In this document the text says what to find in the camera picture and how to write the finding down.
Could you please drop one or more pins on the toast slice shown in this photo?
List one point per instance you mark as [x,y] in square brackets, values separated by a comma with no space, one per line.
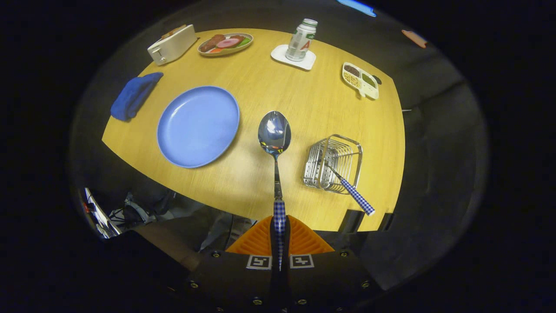
[168,34]
[179,29]

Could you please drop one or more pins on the orange tomato slice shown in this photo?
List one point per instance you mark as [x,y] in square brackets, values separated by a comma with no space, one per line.
[216,50]

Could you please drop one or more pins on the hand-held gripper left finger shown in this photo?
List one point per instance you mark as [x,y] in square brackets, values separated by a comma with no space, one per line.
[234,282]

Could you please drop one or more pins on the white divided condiment dish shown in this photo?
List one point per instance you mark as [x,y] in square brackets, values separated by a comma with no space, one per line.
[369,92]

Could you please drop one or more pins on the blue round plate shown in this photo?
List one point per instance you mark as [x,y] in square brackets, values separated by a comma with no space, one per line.
[197,126]

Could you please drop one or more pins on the folded blue towel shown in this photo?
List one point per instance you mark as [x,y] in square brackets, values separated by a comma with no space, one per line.
[132,95]

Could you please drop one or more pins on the brown slanted board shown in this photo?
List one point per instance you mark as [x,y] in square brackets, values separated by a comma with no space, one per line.
[169,245]

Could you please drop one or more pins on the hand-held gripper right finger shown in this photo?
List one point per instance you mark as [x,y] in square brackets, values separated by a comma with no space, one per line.
[325,282]

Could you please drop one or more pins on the green lettuce leaf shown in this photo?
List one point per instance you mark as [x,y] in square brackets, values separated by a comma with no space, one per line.
[245,42]

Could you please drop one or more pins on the small beige food plate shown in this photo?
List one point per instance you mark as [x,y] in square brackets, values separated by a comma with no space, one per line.
[226,53]

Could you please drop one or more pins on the small brown meat piece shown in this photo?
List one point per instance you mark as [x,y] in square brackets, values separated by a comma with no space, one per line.
[237,38]

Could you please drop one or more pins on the large brown meat piece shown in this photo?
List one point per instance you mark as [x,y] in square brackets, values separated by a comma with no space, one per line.
[210,43]

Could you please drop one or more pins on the person's trouser leg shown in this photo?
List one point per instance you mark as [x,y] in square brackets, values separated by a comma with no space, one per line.
[226,230]

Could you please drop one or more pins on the pink ham slice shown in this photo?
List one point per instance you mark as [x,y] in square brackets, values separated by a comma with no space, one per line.
[228,43]

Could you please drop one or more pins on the white coaster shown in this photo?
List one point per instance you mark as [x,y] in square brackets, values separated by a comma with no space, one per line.
[278,54]

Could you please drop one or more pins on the white toaster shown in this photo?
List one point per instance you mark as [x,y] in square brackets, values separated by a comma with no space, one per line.
[173,45]

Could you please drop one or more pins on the white drink bottle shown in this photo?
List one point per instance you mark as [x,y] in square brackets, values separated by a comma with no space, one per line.
[299,41]

